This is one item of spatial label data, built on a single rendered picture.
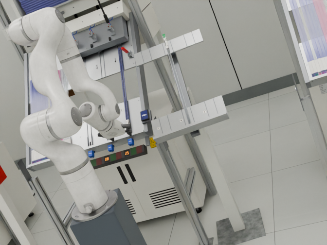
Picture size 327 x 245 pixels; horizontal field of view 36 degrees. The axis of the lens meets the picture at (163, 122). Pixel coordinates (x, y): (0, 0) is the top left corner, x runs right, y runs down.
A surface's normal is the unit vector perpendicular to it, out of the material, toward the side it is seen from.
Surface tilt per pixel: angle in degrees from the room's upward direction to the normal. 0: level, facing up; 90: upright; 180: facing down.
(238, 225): 90
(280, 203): 0
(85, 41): 43
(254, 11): 90
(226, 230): 0
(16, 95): 90
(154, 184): 90
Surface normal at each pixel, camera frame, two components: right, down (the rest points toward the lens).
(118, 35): -0.39, -0.35
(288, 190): -0.38, -0.87
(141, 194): -0.17, 0.41
